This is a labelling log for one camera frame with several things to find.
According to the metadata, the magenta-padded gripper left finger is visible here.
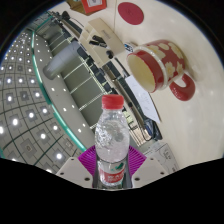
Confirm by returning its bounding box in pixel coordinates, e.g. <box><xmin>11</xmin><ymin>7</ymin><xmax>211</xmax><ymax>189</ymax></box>
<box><xmin>55</xmin><ymin>145</ymin><xmax>99</xmax><ymax>189</ymax></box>

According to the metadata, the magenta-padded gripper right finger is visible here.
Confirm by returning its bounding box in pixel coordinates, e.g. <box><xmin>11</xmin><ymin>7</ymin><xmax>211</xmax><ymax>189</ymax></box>
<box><xmin>126</xmin><ymin>145</ymin><xmax>168</xmax><ymax>189</ymax></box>

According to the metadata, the clear red-capped water bottle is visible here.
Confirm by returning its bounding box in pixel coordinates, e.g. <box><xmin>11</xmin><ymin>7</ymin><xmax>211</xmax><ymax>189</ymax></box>
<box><xmin>94</xmin><ymin>94</ymin><xmax>132</xmax><ymax>190</ymax></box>

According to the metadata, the black flat desk device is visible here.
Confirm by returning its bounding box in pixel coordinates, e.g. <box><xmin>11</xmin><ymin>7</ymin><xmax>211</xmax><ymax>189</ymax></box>
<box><xmin>143</xmin><ymin>118</ymin><xmax>164</xmax><ymax>142</ymax></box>

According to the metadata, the long curved conference desk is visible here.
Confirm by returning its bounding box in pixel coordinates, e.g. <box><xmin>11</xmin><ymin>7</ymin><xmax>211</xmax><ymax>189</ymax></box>
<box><xmin>61</xmin><ymin>11</ymin><xmax>158</xmax><ymax>143</ymax></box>

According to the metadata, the group of round ceiling lights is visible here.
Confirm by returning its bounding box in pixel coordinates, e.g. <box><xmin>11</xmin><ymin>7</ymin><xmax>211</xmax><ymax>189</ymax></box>
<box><xmin>0</xmin><ymin>29</ymin><xmax>91</xmax><ymax>174</ymax></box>

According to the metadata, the row of black office chairs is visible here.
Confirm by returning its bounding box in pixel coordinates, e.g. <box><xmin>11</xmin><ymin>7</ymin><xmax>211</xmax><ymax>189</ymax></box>
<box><xmin>74</xmin><ymin>43</ymin><xmax>148</xmax><ymax>134</ymax></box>

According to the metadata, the red and cream flowered mug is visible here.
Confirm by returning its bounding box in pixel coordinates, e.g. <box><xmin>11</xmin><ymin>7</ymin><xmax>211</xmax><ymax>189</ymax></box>
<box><xmin>126</xmin><ymin>39</ymin><xmax>197</xmax><ymax>102</ymax></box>

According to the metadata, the white remote control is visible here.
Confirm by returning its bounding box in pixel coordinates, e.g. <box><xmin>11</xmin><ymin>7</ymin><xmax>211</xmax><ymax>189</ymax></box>
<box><xmin>123</xmin><ymin>42</ymin><xmax>135</xmax><ymax>54</ymax></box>

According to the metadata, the small black item on box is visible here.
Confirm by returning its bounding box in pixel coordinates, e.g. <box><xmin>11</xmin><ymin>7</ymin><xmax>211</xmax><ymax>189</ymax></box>
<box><xmin>88</xmin><ymin>34</ymin><xmax>109</xmax><ymax>48</ymax></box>

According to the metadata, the beige cardboard box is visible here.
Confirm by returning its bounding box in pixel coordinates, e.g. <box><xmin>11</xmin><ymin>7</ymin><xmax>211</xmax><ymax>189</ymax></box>
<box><xmin>78</xmin><ymin>17</ymin><xmax>127</xmax><ymax>68</ymax></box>

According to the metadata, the flat round red coaster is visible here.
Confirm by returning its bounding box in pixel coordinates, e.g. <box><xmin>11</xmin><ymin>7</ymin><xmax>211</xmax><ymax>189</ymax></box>
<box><xmin>117</xmin><ymin>1</ymin><xmax>145</xmax><ymax>26</ymax></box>

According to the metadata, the open brown cardboard box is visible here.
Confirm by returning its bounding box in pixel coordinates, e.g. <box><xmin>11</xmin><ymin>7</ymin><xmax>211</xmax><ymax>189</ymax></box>
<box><xmin>66</xmin><ymin>0</ymin><xmax>108</xmax><ymax>16</ymax></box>

